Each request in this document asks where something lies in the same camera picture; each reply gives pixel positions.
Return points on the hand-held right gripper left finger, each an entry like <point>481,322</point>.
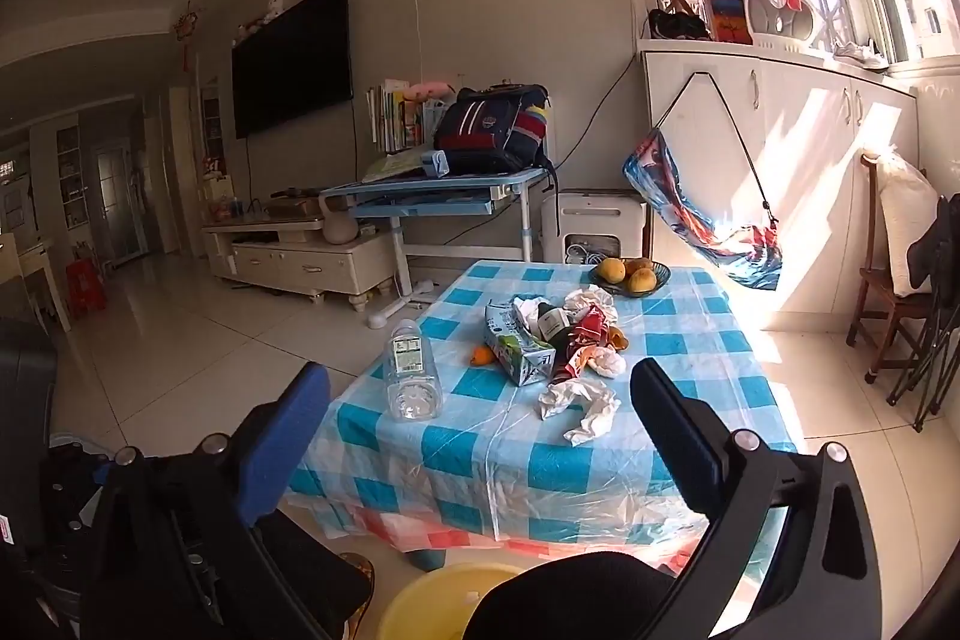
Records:
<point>289,445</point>

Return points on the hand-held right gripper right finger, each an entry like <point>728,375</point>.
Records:
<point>671,437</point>

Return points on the white tissue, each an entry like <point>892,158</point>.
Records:
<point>606,361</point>
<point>525,310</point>
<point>600,422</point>
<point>566,396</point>

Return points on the orange peel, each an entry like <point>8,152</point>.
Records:
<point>616,337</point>

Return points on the red snack wrapper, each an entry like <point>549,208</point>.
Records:
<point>589,329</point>

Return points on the clear plastic bottle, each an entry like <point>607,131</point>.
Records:
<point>412,377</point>

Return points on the white plastic bag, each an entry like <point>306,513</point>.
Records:
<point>589,299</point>

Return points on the dark bottle white label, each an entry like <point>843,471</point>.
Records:
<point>553,323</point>

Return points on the orange carrot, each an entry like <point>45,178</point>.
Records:
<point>481,355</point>

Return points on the yellow plastic bucket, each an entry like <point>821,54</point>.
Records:
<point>427,610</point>

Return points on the red plastic stool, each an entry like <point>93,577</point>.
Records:
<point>86,287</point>

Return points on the yellow mango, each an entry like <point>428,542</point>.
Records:
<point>641,281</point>
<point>641,265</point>
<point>611,270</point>

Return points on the dark fruit bowl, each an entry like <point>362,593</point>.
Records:
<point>600,287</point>

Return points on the cream television stand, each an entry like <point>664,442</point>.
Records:
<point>300,269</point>

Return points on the blue checkered tablecloth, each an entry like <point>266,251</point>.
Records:
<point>480,452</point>

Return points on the pink kettlebell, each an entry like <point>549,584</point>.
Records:
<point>341,227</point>

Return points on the white floor appliance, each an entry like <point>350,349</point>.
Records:
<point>592,212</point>

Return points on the printed hanging bag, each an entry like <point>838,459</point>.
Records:
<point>675,197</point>

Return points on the glass panel door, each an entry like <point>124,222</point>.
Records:
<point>120,197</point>

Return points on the wooden chair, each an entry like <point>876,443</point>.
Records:
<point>870,280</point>

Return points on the open book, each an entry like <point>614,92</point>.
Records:
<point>394,166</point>

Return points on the blue study desk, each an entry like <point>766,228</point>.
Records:
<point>450,186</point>

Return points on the light blue case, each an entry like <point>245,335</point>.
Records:
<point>436,164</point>

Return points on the white pillow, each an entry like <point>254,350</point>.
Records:
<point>904,220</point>

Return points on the row of books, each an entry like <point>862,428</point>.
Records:
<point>390,119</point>

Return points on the white cabinet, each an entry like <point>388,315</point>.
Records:
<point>795,115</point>

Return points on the navy striped backpack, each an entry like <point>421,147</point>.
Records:
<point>487,130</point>

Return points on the pink plush toy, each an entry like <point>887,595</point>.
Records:
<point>426,89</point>

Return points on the black bag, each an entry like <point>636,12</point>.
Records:
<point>675,25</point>

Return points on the orange blue picture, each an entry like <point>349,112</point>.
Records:
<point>729,19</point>

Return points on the white shoes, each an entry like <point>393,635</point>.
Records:
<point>859,54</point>

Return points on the white plastic basket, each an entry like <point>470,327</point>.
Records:
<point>780,21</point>

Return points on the white plush toy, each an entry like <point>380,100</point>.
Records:
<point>276,4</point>

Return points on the black wall television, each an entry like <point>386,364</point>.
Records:
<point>292,63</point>

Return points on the red knot wall ornament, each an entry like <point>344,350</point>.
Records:
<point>186,25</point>

